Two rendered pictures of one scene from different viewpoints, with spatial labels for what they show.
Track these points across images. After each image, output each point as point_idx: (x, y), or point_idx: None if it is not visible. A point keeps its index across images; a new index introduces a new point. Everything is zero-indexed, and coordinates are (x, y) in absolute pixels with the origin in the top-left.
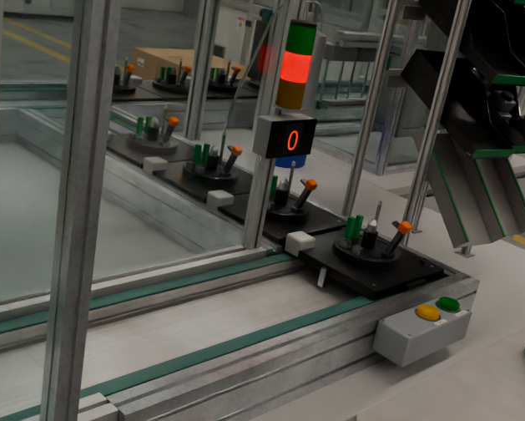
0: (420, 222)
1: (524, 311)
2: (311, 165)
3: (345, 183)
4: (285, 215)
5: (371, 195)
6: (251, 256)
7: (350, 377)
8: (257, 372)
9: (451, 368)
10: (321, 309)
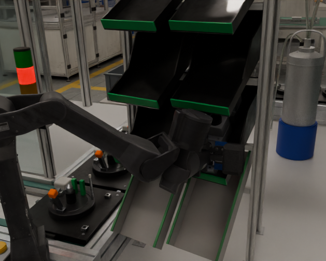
0: (285, 230)
1: None
2: (312, 162)
3: (305, 181)
4: (94, 169)
5: (303, 196)
6: (41, 180)
7: None
8: None
9: None
10: None
